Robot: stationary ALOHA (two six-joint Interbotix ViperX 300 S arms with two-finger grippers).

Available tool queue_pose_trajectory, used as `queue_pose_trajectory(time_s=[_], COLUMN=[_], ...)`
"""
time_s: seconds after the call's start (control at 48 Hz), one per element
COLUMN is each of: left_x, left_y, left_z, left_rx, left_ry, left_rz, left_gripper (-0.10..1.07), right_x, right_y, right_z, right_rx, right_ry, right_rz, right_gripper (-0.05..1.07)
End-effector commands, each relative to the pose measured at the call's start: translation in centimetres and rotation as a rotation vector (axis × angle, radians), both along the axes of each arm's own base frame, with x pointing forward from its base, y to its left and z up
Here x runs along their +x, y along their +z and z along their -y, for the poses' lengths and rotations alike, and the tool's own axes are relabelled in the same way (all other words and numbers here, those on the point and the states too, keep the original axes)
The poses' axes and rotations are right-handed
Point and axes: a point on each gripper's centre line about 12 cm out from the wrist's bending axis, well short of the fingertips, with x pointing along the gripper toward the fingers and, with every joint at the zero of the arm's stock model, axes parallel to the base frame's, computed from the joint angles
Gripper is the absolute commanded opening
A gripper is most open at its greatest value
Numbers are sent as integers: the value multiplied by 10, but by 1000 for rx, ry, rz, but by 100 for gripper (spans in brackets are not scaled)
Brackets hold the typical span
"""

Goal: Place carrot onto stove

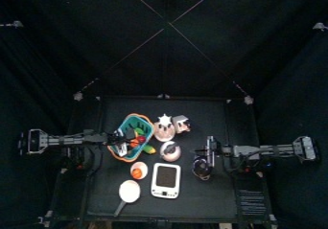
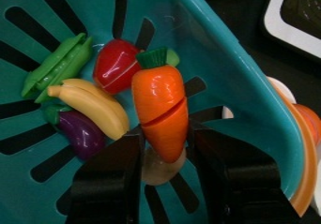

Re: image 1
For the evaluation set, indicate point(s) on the yellow green toy fruit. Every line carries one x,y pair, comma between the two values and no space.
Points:
138,131

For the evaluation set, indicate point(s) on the teal basket with orange rim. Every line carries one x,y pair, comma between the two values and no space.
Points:
144,125

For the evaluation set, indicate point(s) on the green yellow toy corn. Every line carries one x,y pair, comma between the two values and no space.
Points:
148,149

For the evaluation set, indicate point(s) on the purple toy pot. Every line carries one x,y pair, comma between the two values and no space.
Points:
201,169

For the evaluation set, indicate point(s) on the silver frame corner bracket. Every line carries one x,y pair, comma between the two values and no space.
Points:
320,26
247,99
77,96

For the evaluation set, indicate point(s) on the orange toy fruit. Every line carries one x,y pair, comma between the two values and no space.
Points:
136,173

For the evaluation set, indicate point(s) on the orange toy carrot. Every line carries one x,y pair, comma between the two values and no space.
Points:
134,144

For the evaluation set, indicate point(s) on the red toy tomato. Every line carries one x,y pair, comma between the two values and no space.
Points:
140,139

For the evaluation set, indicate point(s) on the pink pot with star lid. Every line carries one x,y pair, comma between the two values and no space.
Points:
163,129

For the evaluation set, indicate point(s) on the white striped toy item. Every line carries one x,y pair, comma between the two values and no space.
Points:
122,149

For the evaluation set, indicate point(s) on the silver frame middle bracket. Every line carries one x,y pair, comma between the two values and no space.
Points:
162,96

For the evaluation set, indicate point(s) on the grey toy toaster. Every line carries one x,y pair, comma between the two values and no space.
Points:
180,124

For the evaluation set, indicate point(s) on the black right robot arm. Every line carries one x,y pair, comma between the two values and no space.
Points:
273,149

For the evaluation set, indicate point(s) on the white toy stove black top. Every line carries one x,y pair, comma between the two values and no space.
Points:
164,180

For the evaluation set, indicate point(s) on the small white bowl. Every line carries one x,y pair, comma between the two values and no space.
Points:
139,168

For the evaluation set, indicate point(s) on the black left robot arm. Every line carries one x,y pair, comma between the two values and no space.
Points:
64,140

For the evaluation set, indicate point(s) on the white toy frying pan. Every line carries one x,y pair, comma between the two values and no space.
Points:
128,191

